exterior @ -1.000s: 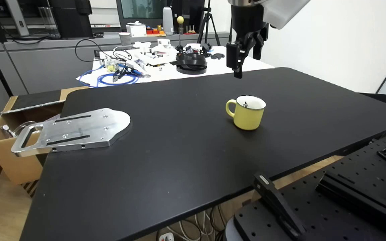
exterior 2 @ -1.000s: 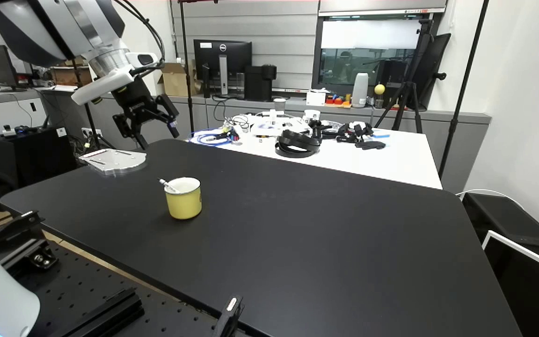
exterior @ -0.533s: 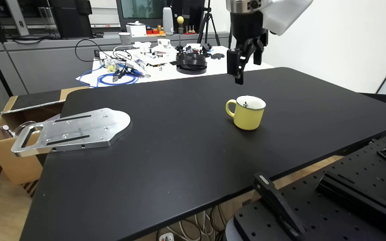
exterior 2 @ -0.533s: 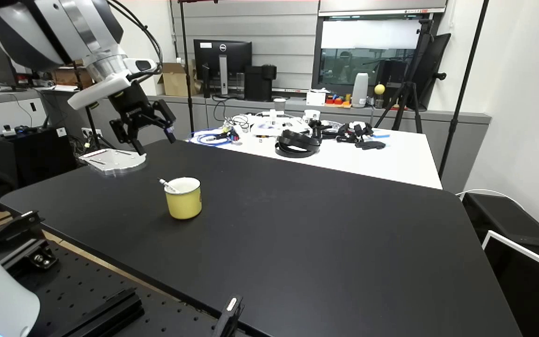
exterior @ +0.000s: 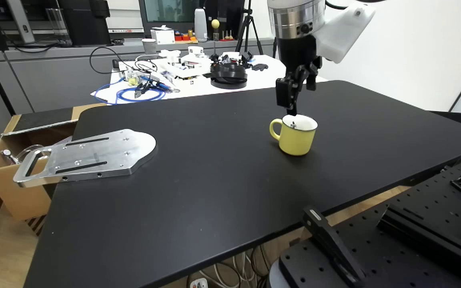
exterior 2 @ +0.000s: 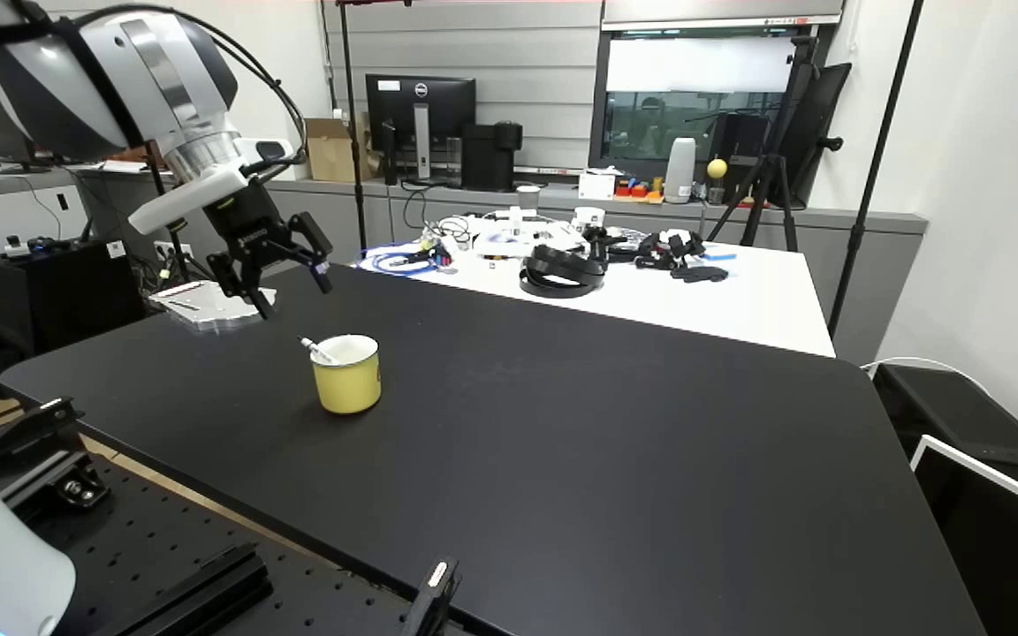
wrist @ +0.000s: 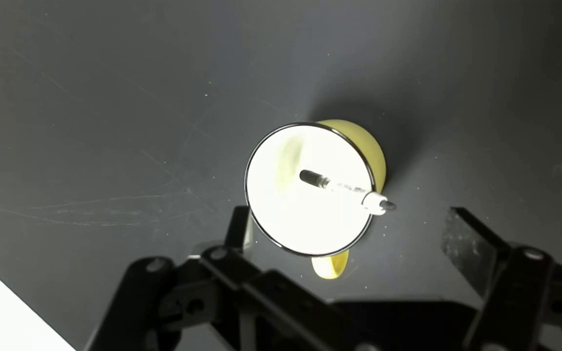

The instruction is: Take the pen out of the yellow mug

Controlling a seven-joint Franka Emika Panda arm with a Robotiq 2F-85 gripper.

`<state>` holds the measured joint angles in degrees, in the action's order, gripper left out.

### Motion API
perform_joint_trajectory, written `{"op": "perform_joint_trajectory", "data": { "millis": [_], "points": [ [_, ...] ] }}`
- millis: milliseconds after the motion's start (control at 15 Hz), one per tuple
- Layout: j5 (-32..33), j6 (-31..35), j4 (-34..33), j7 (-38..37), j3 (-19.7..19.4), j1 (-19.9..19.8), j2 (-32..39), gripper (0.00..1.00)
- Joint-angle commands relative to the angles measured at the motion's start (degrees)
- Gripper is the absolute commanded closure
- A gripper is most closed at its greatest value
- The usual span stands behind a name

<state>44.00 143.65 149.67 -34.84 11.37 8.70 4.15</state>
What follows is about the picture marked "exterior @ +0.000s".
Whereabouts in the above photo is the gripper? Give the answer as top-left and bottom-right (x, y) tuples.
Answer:
(275, 35), (323, 116)

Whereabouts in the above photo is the yellow mug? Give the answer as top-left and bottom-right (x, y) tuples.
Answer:
(269, 114), (319, 156)

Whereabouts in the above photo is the white table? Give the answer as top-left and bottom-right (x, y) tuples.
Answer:
(90, 54), (328, 106)

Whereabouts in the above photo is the black round part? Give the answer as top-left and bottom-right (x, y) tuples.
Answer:
(210, 63), (249, 90)

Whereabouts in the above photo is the white bottle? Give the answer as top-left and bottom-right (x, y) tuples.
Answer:
(194, 8), (208, 42)

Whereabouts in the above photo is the white tissue box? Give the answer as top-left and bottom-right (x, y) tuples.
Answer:
(150, 25), (176, 45)

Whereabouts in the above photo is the monitor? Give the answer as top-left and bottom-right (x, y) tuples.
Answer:
(139, 0), (206, 25)

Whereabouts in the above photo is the paper cup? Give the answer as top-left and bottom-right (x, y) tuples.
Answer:
(141, 38), (157, 55)

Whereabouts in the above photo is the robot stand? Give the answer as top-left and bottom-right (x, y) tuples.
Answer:
(269, 138), (461, 288)

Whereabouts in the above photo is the silver metal plate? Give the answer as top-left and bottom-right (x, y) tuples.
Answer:
(13, 128), (158, 188)

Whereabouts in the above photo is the grey cabinet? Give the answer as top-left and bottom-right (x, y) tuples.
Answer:
(0, 37), (279, 160)

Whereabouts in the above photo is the cardboard box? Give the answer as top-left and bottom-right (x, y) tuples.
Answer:
(0, 103), (108, 237)

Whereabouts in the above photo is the black clamp bracket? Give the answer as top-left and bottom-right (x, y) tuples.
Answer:
(302, 206), (366, 287)

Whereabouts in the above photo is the blue cable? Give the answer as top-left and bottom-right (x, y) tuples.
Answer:
(94, 77), (168, 106)

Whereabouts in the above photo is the black cable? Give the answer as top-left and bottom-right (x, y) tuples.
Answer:
(89, 46), (159, 75)

